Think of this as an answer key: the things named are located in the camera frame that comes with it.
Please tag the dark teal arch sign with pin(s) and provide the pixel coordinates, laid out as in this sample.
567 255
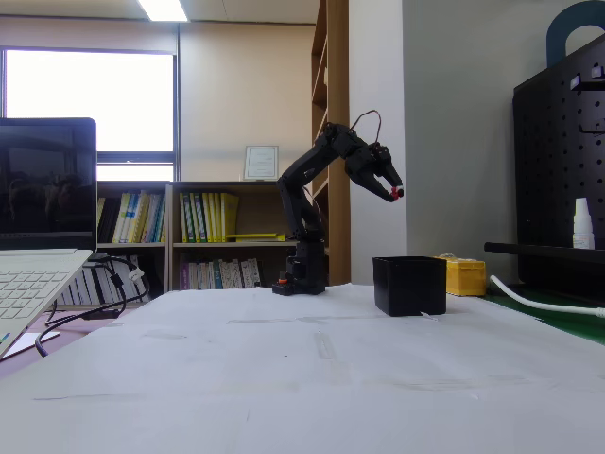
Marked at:
555 38

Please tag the black square cup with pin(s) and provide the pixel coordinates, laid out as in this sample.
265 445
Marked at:
409 288

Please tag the framed white certificate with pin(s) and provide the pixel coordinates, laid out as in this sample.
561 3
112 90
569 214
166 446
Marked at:
261 163

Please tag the bright window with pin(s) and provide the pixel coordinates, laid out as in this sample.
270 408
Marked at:
94 85

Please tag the white paper card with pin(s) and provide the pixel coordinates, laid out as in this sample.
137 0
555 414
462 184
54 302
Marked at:
33 343

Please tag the black pegboard stand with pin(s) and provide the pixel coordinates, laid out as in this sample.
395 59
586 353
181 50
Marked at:
543 165

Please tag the small white bottle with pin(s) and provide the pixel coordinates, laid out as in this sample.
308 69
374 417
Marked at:
583 227

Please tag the white laptop black screen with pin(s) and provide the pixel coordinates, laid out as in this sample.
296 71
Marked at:
47 189

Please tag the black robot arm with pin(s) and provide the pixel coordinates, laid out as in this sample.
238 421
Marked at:
295 198

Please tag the yellow cardboard box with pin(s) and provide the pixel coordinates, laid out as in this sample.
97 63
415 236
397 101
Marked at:
465 279

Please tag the orange black clamp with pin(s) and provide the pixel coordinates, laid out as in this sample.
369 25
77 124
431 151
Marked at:
283 281

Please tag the low wooden bookshelf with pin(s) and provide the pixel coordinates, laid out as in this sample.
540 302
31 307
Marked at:
132 187
212 186

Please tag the small red plastic cap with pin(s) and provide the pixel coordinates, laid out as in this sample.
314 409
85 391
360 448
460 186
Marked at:
396 194

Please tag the yellow flat book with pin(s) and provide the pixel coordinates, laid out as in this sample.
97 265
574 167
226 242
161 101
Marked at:
255 236

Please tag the yellow upright book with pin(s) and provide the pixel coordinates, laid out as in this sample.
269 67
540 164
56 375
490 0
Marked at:
230 213

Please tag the black binder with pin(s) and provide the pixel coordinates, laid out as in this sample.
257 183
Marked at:
111 220

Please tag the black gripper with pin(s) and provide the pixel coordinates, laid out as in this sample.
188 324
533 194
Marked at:
373 173

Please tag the ceiling light panel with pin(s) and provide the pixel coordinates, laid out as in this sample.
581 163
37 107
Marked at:
163 9

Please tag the tall wooden bookshelf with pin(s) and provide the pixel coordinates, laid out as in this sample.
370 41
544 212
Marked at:
338 94

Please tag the green white book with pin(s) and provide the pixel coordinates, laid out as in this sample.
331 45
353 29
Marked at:
189 217

